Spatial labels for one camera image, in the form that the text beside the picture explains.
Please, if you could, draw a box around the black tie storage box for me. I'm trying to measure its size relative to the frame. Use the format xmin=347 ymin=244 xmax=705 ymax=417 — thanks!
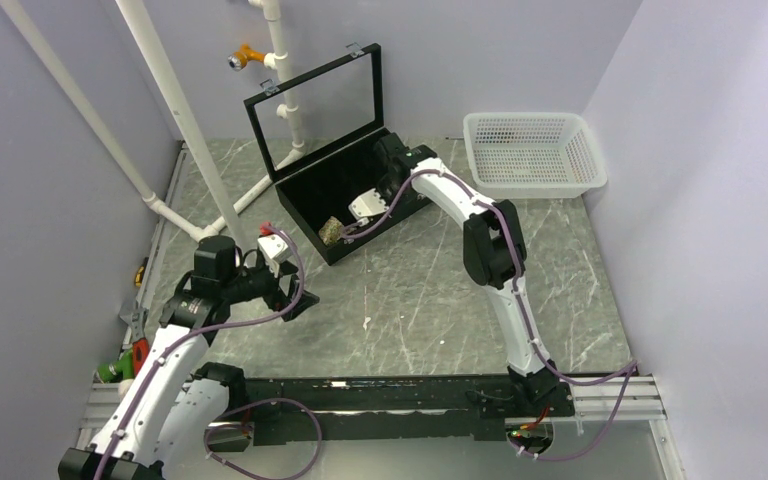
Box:
xmin=243 ymin=42 xmax=442 ymax=267

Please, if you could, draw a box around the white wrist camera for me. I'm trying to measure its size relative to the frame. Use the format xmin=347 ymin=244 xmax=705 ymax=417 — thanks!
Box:
xmin=349 ymin=189 xmax=389 ymax=225
xmin=257 ymin=222 xmax=291 ymax=278

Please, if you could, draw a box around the green white pipe fitting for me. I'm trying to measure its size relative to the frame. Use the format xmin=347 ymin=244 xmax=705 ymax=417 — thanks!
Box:
xmin=94 ymin=349 xmax=136 ymax=399

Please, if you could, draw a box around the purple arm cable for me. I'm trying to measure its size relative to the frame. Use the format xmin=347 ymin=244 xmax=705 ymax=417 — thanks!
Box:
xmin=338 ymin=168 xmax=640 ymax=464
xmin=92 ymin=225 xmax=324 ymax=480

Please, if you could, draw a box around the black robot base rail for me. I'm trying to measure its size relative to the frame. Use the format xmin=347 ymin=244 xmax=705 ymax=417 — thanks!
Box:
xmin=213 ymin=374 xmax=576 ymax=446

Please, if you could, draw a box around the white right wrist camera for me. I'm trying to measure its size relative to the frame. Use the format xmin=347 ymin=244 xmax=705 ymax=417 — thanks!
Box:
xmin=349 ymin=189 xmax=389 ymax=225

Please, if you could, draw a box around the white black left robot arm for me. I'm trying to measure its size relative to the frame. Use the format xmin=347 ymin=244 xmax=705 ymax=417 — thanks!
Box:
xmin=57 ymin=225 xmax=318 ymax=479

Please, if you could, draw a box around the aluminium table frame rail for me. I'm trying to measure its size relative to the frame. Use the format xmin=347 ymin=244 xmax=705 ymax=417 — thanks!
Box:
xmin=65 ymin=142 xmax=690 ymax=480

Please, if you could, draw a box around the orange webcam on pipe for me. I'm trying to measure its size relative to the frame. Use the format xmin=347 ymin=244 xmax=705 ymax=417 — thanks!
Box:
xmin=227 ymin=44 xmax=266 ymax=71

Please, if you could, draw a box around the white pvc pipe frame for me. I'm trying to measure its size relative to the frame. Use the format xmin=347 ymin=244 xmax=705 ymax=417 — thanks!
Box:
xmin=0 ymin=0 xmax=309 ymax=250

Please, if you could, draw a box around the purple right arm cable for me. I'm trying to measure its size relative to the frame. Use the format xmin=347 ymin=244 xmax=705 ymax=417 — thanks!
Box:
xmin=338 ymin=168 xmax=640 ymax=464

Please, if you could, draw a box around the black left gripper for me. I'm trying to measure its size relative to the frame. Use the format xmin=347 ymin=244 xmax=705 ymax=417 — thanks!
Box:
xmin=221 ymin=256 xmax=318 ymax=320

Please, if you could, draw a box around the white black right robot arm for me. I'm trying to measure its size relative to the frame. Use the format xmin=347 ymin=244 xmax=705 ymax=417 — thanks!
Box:
xmin=373 ymin=133 xmax=575 ymax=417

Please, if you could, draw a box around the white plastic mesh basket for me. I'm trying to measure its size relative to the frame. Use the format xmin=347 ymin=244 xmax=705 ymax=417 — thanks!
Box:
xmin=463 ymin=112 xmax=608 ymax=199

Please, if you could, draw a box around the red handled clamp tool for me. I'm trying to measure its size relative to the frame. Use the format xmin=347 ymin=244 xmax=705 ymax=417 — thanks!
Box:
xmin=129 ymin=304 xmax=150 ymax=369

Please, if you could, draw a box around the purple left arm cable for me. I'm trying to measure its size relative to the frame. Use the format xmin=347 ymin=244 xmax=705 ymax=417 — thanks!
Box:
xmin=92 ymin=225 xmax=324 ymax=480

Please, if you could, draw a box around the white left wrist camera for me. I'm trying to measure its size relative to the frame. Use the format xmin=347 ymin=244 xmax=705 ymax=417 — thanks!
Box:
xmin=257 ymin=222 xmax=291 ymax=278

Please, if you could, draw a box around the rolled gold tie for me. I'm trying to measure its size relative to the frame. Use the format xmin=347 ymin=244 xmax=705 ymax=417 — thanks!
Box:
xmin=318 ymin=216 xmax=345 ymax=247

